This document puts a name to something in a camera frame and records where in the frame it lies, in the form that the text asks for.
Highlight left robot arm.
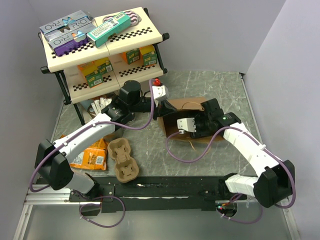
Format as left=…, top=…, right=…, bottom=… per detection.
left=29, top=79, right=177, bottom=201

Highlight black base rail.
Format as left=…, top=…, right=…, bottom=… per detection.
left=24, top=174, right=276, bottom=214

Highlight orange snack bag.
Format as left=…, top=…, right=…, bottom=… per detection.
left=70, top=138, right=108, bottom=171

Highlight purple wavy round pack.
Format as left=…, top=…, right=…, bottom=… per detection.
left=102, top=10, right=141, bottom=27

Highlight brown paper bag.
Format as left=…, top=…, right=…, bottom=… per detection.
left=157, top=96, right=212, bottom=153

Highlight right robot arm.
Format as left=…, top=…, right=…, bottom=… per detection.
left=191, top=98, right=297, bottom=208

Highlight cardboard cup carrier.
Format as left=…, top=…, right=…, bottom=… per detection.
left=107, top=137, right=140, bottom=183

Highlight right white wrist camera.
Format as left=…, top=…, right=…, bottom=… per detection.
left=176, top=117, right=197, bottom=133

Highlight yellow green box right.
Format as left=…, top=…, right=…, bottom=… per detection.
left=139, top=44, right=158, bottom=67

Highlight orange green snack box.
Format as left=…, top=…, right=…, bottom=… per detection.
left=77, top=61, right=99, bottom=77

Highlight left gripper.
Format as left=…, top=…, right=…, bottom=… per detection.
left=129, top=97, right=177, bottom=121

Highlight silver blue RO box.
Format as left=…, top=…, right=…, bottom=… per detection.
left=39, top=10, right=94, bottom=34

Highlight purple RO box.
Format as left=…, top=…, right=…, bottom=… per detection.
left=45, top=21, right=96, bottom=57

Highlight cream three-tier shelf rack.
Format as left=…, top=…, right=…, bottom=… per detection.
left=38, top=7, right=170, bottom=125

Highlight teal carton box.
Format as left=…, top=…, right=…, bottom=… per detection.
left=86, top=12, right=131, bottom=48

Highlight orange green box right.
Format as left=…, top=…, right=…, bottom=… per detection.
left=120, top=48, right=140, bottom=65

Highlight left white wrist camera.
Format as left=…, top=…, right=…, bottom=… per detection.
left=152, top=78, right=169, bottom=102

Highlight yellow green snack box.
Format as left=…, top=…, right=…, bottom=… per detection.
left=85, top=57, right=113, bottom=88

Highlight cup of straws and napkins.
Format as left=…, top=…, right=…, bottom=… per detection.
left=87, top=97, right=112, bottom=118

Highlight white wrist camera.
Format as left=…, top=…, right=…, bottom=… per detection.
left=152, top=78, right=169, bottom=102
left=176, top=117, right=197, bottom=133

